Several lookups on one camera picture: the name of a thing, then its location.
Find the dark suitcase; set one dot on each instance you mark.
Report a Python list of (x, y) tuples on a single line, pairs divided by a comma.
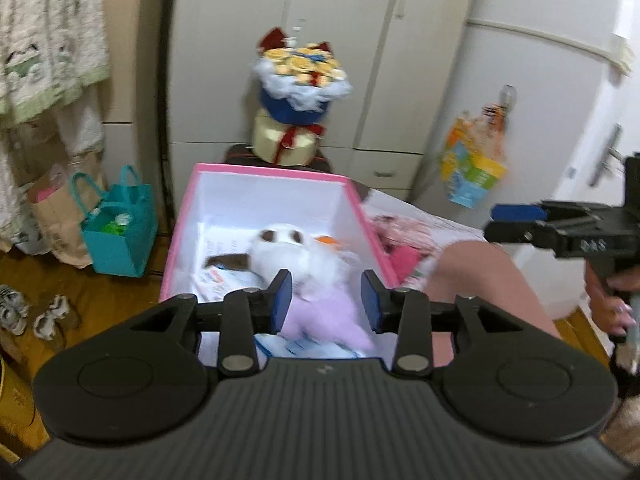
[(240, 155)]

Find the printed paper sheet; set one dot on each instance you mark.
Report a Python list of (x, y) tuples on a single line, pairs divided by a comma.
[(220, 242)]

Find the beige wardrobe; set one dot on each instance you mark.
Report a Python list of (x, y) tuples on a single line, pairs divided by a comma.
[(350, 60)]

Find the person's leg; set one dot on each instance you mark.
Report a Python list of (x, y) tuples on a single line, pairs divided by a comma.
[(480, 280)]

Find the beige light switch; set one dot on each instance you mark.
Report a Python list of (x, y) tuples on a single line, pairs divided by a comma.
[(622, 55)]

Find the pink floral fabric pouch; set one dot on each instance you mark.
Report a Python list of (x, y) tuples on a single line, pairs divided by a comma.
[(400, 227)]

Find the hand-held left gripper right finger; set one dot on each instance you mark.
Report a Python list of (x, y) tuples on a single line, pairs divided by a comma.
[(372, 300)]

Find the yellow blue flower bouquet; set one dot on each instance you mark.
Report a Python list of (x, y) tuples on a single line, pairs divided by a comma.
[(295, 110)]

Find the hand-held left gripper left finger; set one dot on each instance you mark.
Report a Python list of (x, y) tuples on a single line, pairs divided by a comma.
[(281, 302)]

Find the orange soft ball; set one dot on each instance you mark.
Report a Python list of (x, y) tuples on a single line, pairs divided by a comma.
[(327, 241)]

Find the white brown plush cat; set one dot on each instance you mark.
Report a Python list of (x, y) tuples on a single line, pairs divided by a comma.
[(275, 255)]

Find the teal tote bag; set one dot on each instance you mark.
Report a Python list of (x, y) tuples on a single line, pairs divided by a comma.
[(120, 255)]

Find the purple plush toy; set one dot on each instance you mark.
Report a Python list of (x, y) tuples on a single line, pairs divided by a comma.
[(325, 315)]

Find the pink fluffy pompom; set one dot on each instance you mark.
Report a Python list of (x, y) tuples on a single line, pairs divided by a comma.
[(405, 262)]

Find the cream quilted hanging blanket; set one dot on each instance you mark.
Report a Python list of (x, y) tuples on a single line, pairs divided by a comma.
[(50, 35)]

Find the white door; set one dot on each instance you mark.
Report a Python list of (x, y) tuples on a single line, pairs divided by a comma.
[(627, 120)]

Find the brown paper bag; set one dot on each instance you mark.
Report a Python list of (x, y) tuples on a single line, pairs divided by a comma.
[(55, 220)]

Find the colourful paper gift bag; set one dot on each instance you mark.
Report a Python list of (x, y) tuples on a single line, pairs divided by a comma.
[(470, 175)]

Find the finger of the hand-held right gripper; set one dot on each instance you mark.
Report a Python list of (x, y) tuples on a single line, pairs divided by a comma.
[(515, 234), (515, 211)]

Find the pink cardboard box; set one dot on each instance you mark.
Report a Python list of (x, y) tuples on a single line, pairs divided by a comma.
[(270, 200)]

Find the white grey sneaker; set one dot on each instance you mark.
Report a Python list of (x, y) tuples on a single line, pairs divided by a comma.
[(12, 310), (55, 317)]

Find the blue white wet wipes pack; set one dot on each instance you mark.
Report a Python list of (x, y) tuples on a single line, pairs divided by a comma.
[(300, 346)]

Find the person's right hand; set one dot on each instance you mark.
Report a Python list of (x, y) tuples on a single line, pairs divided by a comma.
[(607, 310)]

